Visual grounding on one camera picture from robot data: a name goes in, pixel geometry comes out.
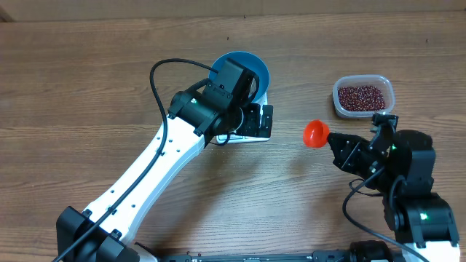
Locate orange scoop with blue handle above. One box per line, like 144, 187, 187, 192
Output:
303, 119, 330, 148

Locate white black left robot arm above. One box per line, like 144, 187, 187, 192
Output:
56, 53, 273, 261

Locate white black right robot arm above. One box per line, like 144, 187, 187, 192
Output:
327, 127, 460, 261

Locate white kitchen scale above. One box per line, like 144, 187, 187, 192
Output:
216, 92, 270, 144

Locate teal bowl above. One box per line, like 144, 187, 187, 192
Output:
211, 51, 271, 105

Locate red beans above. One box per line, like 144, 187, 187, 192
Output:
337, 85, 386, 111

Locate clear plastic container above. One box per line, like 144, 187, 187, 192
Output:
332, 74, 395, 119

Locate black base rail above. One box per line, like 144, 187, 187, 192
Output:
134, 239, 401, 262

